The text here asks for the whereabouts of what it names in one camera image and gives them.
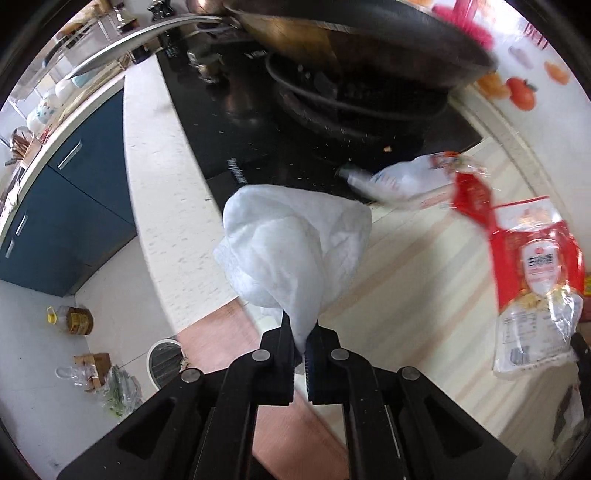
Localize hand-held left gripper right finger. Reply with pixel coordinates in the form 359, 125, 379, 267
302, 323, 518, 480

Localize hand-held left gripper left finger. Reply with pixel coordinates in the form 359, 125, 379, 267
55, 311, 296, 480

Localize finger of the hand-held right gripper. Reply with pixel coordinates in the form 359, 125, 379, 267
551, 385, 591, 462
570, 331, 591, 367

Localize red white plastic bag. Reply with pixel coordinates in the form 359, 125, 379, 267
489, 196, 587, 380

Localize white tissue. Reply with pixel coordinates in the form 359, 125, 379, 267
213, 184, 372, 365

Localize white trash bin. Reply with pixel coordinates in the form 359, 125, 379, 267
147, 338, 185, 393

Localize striped table mat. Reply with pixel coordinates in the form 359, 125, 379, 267
175, 138, 591, 480

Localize plastic bag of greens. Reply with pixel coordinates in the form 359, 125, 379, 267
99, 364, 144, 418

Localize brown cardboard box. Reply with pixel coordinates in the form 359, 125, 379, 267
74, 353, 112, 393

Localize small red wrapper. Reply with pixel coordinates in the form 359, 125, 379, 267
450, 172, 502, 229

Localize yellow capped oil bottle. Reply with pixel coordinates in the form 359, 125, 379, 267
46, 305, 94, 337

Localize clear plastic wrapper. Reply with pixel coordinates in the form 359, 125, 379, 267
339, 151, 488, 212

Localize clear plastic bottle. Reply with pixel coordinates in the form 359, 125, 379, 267
55, 364, 93, 388

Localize black glass cooktop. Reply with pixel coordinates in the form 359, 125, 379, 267
154, 28, 483, 205

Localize blue kitchen cabinet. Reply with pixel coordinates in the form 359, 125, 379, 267
0, 85, 139, 298

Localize white patterned pot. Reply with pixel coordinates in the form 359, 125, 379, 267
27, 102, 61, 134

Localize tomato wall sticker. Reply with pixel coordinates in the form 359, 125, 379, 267
506, 76, 539, 112

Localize orange fruit wall sticker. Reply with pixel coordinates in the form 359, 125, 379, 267
545, 60, 571, 86
475, 74, 511, 100

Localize dark wok with steel handle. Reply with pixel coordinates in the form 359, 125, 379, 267
69, 0, 499, 93

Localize colourful letter wall sticker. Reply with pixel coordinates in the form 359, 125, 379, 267
431, 0, 495, 49

